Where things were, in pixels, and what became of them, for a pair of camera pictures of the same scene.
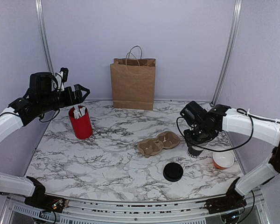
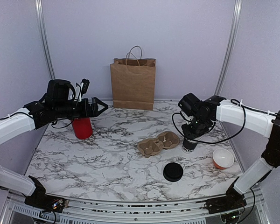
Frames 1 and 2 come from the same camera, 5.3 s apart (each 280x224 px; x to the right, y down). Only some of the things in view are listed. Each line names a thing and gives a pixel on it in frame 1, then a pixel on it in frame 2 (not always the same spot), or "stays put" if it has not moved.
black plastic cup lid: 172,171 stays put
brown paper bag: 133,81 stays put
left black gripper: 70,100 -> 93,112
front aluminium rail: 16,210 stays put
